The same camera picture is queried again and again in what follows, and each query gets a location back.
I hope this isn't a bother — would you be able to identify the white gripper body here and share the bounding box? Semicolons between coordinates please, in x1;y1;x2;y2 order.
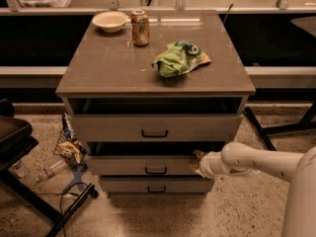
198;152;221;179

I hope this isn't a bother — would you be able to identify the grey drawer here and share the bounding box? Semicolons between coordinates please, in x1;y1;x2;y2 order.
86;155;198;176
99;176;214;196
71;115;243;142

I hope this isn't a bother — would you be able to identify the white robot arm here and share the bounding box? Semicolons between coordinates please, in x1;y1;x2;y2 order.
191;142;316;237

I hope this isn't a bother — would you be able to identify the grey drawer cabinet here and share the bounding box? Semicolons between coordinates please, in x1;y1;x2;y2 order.
55;9;257;198

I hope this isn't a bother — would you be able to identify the green chip bag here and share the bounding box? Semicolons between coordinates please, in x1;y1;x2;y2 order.
152;40;211;78

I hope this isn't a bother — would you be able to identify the clear plastic bottle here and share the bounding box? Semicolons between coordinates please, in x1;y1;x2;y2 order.
37;160;67;183

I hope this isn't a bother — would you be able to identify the orange soda can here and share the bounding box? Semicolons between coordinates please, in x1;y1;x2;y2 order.
130;9;150;46

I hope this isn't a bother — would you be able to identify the white bowl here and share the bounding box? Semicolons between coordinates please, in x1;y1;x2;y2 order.
92;11;128;34

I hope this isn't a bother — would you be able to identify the black stand leg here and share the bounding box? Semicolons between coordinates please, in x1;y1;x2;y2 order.
0;170;99;237

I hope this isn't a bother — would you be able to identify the black chair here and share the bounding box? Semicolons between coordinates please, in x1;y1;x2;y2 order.
0;99;39;171

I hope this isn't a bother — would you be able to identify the black table frame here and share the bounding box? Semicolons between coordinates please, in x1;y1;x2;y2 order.
244;102;316;151

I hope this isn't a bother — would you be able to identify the black floor cable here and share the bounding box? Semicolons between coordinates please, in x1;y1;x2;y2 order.
34;181;90;237

